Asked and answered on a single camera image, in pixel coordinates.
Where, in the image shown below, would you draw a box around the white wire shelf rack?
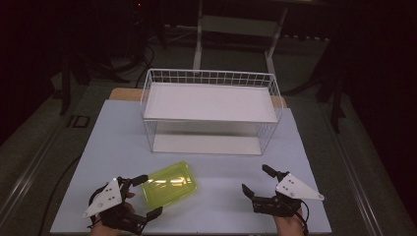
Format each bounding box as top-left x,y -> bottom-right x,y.
140,67 -> 285,157

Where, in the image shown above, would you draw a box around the thin black floor cable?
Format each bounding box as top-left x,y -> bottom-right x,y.
37,154 -> 84,236

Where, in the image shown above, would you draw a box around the yellow-green plastic tray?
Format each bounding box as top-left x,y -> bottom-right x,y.
141,159 -> 199,211

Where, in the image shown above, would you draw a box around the pale blue table board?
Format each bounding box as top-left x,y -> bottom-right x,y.
49,99 -> 332,236

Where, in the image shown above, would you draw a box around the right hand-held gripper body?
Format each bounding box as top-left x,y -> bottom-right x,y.
251,172 -> 326,218

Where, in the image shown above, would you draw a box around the white metal stand frame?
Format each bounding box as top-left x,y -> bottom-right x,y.
192,0 -> 290,77

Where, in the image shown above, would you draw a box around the black floor cables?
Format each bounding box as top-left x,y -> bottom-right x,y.
107,38 -> 156,89

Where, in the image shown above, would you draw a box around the person's right hand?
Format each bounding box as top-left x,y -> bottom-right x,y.
272,209 -> 307,236

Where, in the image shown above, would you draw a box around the dark metal stand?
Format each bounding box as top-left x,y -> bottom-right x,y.
313,38 -> 348,135

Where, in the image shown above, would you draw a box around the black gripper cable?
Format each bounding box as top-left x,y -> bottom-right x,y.
86,186 -> 110,230
300,198 -> 311,236

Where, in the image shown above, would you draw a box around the black square floor plate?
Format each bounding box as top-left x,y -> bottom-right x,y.
66,114 -> 91,130

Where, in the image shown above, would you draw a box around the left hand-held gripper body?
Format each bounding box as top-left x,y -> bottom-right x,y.
82,176 -> 149,236

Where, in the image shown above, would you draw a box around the person's left hand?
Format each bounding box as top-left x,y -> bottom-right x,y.
89,191 -> 138,236

